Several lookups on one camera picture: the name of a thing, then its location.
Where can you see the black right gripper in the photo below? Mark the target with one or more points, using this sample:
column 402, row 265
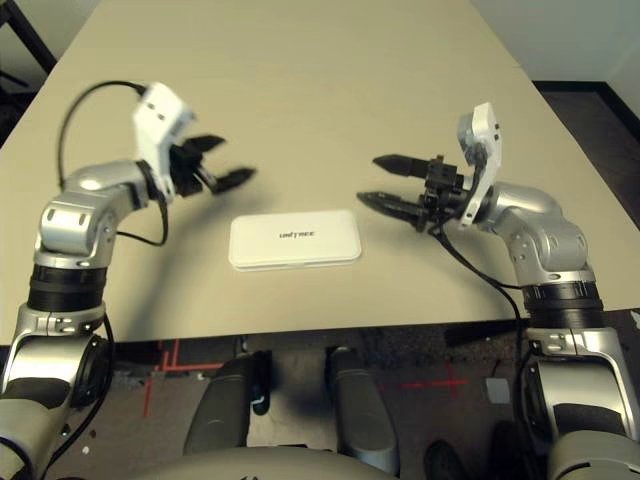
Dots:
column 445, row 190

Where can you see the grey robot left leg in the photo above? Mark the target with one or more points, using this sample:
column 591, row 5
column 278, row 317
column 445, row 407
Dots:
column 217, row 407

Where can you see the black bystander shoe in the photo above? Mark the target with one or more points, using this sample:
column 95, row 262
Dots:
column 445, row 462
column 507, row 452

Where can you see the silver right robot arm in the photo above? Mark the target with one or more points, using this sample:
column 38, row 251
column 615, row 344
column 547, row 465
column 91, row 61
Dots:
column 540, row 225

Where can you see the grey robot leg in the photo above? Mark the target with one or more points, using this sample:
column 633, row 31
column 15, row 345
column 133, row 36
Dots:
column 362, row 410
column 217, row 407

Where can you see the grey robot right leg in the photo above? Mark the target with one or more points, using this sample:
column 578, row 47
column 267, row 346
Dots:
column 362, row 410

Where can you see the grey robot torso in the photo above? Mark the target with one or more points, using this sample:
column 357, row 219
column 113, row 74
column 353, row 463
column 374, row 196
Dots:
column 260, row 466

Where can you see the grey floor square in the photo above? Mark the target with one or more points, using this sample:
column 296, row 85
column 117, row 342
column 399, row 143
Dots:
column 498, row 391

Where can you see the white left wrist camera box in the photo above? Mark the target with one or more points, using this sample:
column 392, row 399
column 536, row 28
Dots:
column 160, row 110

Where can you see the white hinged pencil case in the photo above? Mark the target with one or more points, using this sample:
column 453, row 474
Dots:
column 295, row 235

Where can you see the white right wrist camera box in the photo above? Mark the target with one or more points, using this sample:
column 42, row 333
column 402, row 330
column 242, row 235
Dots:
column 487, row 135

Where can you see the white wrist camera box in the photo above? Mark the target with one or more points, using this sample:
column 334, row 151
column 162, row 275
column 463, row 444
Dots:
column 487, row 135
column 160, row 110

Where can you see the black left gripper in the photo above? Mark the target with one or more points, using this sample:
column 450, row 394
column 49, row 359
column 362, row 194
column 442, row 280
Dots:
column 186, row 170

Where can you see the yellow-edged side table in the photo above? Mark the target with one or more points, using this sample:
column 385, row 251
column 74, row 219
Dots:
column 35, row 35

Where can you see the black tripod stand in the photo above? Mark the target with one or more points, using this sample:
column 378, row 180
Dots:
column 12, row 79

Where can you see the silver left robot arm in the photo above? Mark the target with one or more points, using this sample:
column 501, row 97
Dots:
column 75, row 220

